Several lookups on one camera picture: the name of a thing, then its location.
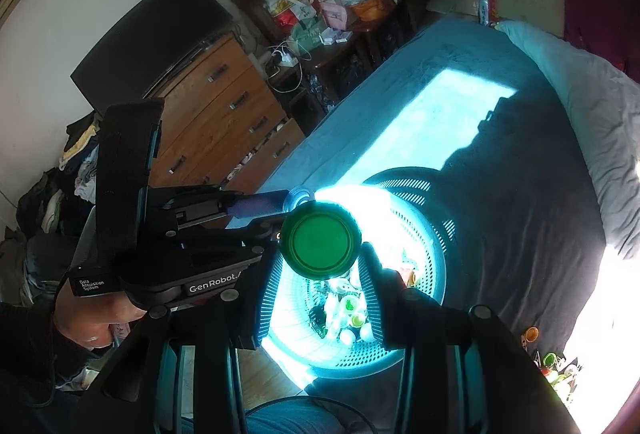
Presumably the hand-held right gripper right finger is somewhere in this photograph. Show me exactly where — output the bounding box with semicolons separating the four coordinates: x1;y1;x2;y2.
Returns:
359;244;581;434

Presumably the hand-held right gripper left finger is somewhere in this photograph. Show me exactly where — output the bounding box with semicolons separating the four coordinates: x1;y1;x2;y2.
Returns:
80;236;291;434

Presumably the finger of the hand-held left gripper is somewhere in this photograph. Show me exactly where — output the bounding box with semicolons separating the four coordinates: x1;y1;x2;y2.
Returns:
225;186;321;231

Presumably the round green lid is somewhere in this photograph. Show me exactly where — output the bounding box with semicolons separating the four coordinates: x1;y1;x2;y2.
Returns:
281;201;364;278

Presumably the teal plastic basket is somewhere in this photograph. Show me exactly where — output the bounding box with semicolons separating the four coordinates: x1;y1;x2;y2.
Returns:
257;166;448;381

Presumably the person's left forearm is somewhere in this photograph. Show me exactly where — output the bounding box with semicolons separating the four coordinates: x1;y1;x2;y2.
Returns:
0;299;108;434

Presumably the person's left hand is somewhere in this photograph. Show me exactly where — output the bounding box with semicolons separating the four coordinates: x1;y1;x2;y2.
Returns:
54;286;148;349

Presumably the pile of small white bottles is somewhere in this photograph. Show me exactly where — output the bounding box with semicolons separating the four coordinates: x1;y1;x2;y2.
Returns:
307;274;383;346

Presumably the pile of clothes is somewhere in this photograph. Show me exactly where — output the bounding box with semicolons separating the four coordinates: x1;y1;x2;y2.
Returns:
0;111;103;310

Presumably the wooden drawer dresser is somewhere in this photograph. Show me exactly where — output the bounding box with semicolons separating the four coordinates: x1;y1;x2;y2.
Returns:
145;33;307;196

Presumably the black plastic bag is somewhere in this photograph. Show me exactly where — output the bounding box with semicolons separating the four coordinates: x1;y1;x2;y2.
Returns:
306;51;386;115

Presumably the black flat television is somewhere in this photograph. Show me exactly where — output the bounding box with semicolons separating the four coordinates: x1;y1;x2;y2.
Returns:
70;0;236;104

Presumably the green white bag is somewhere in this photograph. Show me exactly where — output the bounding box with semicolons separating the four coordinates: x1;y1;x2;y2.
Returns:
287;19;328;52

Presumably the teal bed sheet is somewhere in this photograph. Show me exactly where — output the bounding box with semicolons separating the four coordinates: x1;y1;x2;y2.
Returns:
252;16;608;365

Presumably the dark wooden table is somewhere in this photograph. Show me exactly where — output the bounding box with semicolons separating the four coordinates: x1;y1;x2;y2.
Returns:
232;0;418;80

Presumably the pile of small colourful things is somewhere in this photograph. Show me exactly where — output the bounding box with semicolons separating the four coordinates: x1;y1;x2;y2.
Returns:
535;354;583;407

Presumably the pink bag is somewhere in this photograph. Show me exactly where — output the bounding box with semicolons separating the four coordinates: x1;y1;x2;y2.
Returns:
320;3;349;32

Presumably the white yellow bag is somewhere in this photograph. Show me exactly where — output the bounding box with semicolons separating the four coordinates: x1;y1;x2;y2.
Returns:
262;0;316;27

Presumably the orange bag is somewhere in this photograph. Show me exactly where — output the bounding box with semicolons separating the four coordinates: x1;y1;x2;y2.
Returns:
348;0;396;22

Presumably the grey quilt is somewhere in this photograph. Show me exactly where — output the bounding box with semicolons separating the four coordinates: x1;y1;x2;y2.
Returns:
495;20;640;260

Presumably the plain cardboard box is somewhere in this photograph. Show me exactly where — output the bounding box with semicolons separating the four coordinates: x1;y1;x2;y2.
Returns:
491;0;567;37

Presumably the maroon cloth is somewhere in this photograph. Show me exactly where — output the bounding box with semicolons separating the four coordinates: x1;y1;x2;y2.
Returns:
559;0;640;75

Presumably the black cable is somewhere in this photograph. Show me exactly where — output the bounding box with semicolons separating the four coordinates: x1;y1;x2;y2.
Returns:
245;394;381;434

